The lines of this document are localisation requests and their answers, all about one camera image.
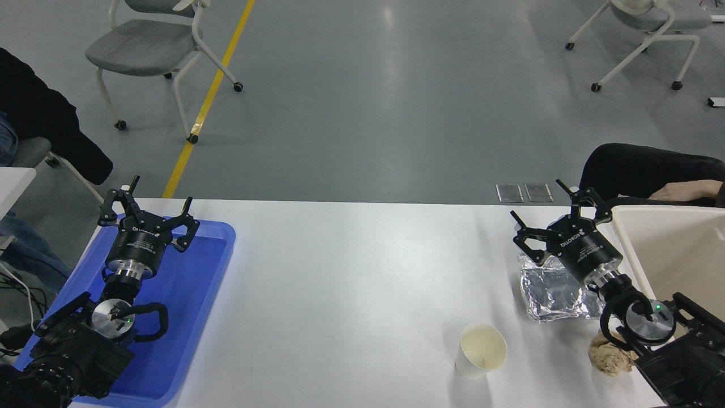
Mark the blue plastic tray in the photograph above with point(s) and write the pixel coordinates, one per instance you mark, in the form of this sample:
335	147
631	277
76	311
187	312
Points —
187	317

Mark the crumpled silver foil tray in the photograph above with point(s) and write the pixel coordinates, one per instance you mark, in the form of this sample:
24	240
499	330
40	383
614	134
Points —
552	294

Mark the crumpled tan paper ball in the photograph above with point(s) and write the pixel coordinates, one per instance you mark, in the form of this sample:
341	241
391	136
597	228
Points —
609	357

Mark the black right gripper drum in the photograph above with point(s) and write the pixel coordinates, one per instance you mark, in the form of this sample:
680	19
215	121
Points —
583	249

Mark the metal floor socket plate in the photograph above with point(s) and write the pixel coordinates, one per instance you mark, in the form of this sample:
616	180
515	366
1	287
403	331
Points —
510	192
538	192

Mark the white paper cup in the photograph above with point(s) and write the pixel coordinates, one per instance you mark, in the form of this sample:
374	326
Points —
481	345

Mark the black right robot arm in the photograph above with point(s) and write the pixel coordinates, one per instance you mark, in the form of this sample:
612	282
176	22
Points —
685	362

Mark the person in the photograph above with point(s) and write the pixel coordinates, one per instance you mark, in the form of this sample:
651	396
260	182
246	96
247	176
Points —
634	170
39	119

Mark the person's hand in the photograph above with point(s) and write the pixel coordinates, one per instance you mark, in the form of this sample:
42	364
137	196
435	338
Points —
688	191

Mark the large pale plastic bin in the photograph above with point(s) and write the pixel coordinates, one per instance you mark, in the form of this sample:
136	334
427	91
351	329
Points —
674	249

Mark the grey chair with white frame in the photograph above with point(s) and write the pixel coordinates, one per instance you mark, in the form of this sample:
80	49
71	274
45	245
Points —
31	150
651	17
141	48

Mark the small white floor object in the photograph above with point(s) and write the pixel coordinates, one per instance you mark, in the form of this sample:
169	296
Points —
716	102

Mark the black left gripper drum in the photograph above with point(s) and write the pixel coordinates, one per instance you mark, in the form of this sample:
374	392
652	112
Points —
139	243

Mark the white side table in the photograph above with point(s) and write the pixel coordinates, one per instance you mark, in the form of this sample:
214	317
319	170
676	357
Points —
14	187

